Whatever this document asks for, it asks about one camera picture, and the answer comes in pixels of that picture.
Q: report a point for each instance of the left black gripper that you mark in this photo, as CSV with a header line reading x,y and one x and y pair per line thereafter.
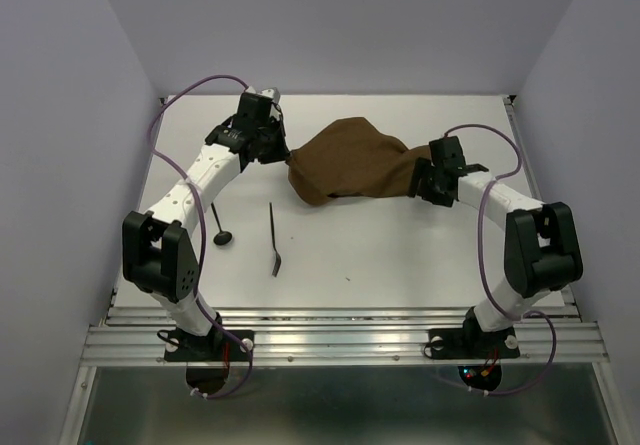
x,y
282,153

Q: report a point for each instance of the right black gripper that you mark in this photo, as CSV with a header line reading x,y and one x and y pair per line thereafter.
x,y
421,167

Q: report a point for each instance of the brown cloth napkin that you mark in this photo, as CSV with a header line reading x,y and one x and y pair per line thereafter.
x,y
351,158

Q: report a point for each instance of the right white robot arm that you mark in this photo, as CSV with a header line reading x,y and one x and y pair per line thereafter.
x,y
541,252

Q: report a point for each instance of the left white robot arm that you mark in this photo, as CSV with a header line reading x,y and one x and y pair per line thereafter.
x,y
157,252

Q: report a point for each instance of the black spoon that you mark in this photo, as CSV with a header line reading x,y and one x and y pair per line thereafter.
x,y
222,237

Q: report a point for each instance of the black fork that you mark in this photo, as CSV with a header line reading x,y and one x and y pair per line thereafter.
x,y
277,256

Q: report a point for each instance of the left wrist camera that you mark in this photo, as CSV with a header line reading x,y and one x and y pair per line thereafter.
x,y
271,93

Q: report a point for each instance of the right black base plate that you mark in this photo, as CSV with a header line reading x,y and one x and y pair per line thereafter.
x,y
455,343

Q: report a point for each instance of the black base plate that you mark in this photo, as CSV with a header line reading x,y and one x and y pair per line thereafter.
x,y
181,347
455,343

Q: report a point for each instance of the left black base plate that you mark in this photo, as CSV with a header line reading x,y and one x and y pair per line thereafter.
x,y
181,347

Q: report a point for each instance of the aluminium frame rail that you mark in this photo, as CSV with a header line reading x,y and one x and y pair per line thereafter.
x,y
341,337

